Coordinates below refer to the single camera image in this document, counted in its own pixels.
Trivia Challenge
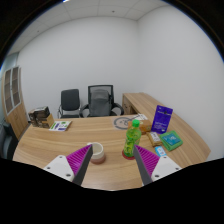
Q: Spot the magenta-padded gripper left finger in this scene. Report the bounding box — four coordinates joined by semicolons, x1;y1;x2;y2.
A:
43;143;95;187

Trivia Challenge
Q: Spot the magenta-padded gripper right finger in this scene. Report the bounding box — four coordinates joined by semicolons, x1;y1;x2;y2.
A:
132;143;183;187

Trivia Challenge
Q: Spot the green drink bottle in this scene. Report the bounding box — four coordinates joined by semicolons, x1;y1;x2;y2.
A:
122;119;143;159

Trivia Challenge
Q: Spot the small light blue packet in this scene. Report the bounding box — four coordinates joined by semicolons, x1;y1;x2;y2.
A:
154;145;168;158

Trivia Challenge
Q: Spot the green packet stack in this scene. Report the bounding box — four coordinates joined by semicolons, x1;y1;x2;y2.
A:
158;130;184;152

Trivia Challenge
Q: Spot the flat round red coaster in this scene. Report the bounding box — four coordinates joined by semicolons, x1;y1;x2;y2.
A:
121;149;138;161

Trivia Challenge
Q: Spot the white ceramic cup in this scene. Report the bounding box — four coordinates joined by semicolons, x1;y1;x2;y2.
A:
87;141;107;165

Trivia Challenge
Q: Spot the white green leaflet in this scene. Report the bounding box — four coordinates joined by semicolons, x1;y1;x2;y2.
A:
48;120;73;132

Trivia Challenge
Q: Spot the brown cardboard box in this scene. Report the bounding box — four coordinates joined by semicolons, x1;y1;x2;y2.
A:
40;113;55;130

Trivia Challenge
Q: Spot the purple standing pouch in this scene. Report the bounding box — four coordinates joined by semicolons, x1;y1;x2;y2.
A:
150;104;174;135

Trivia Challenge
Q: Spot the black box stack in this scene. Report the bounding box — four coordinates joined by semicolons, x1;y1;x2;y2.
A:
27;106;51;129

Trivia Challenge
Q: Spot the dark armchair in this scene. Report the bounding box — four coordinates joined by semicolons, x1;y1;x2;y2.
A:
0;121;19;161

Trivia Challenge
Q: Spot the black office chair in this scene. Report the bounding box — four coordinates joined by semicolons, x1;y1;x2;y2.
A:
57;88;82;119

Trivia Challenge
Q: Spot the wooden side desk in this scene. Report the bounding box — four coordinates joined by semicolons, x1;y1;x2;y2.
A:
121;92;158;116

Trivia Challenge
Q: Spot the wooden shelf cabinet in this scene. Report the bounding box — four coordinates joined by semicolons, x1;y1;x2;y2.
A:
0;65;30;139

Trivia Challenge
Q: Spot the grey mesh office chair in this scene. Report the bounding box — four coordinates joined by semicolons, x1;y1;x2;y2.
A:
80;84;125;118

